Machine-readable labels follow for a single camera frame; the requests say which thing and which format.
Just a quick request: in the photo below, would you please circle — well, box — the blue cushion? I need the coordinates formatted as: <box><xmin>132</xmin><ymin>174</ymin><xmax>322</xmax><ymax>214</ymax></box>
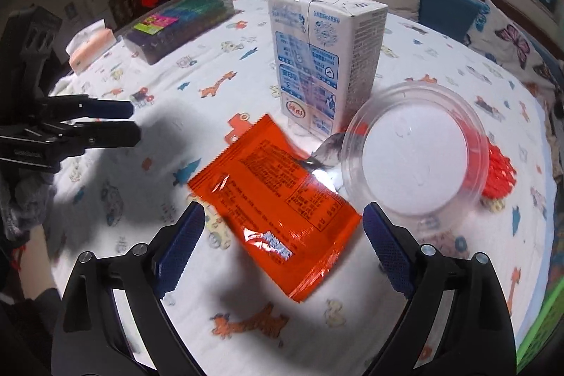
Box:
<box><xmin>418</xmin><ymin>0</ymin><xmax>490</xmax><ymax>44</ymax></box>

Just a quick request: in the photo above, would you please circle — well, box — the butterfly print pillow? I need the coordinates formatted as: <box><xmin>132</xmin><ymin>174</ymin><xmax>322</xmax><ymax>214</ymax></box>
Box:
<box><xmin>467</xmin><ymin>0</ymin><xmax>564</xmax><ymax>95</ymax></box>

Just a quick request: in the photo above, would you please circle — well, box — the dark box with colourful label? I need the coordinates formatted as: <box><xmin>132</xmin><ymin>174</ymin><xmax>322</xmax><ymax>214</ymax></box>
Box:
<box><xmin>121</xmin><ymin>0</ymin><xmax>234</xmax><ymax>65</ymax></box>

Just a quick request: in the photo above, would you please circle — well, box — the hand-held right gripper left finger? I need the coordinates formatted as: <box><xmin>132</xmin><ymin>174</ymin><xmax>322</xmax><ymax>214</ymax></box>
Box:
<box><xmin>52</xmin><ymin>201</ymin><xmax>206</xmax><ymax>376</ymax></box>

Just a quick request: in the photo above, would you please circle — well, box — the person's left forearm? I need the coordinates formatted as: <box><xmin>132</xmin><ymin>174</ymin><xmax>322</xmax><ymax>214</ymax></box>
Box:
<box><xmin>0</xmin><ymin>222</ymin><xmax>62</xmax><ymax>376</ymax></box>

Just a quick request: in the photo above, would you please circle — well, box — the clear plastic bowl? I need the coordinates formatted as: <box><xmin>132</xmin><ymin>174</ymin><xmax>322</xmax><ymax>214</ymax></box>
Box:
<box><xmin>341</xmin><ymin>83</ymin><xmax>491</xmax><ymax>218</ymax></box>

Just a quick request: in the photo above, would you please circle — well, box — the pink tissue pack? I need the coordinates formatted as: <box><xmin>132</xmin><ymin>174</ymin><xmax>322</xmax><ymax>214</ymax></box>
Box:
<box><xmin>66</xmin><ymin>19</ymin><xmax>116</xmax><ymax>74</ymax></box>

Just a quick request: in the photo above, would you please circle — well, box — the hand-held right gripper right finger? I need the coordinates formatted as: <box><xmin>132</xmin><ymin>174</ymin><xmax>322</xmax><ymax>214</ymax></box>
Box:
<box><xmin>362</xmin><ymin>202</ymin><xmax>517</xmax><ymax>376</ymax></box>

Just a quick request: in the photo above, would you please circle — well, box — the green plastic basket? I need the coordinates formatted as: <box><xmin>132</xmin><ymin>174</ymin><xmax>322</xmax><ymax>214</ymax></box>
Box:
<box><xmin>515</xmin><ymin>288</ymin><xmax>564</xmax><ymax>374</ymax></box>

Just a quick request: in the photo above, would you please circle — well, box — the red snack bag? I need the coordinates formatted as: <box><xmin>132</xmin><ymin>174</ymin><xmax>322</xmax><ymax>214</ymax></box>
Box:
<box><xmin>188</xmin><ymin>115</ymin><xmax>363</xmax><ymax>303</ymax></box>

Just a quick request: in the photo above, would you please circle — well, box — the white blue milk carton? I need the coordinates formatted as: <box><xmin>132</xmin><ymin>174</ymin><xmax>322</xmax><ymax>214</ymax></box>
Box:
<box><xmin>268</xmin><ymin>0</ymin><xmax>389</xmax><ymax>137</ymax></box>

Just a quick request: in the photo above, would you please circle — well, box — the printed white tablecloth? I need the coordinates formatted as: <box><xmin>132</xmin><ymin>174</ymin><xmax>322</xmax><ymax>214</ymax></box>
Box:
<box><xmin>48</xmin><ymin>0</ymin><xmax>564</xmax><ymax>376</ymax></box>

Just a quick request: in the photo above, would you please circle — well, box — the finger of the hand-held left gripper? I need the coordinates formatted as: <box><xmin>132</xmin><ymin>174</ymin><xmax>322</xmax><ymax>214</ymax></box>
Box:
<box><xmin>39</xmin><ymin>94</ymin><xmax>134</xmax><ymax>124</ymax></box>
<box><xmin>59</xmin><ymin>121</ymin><xmax>142</xmax><ymax>156</ymax></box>

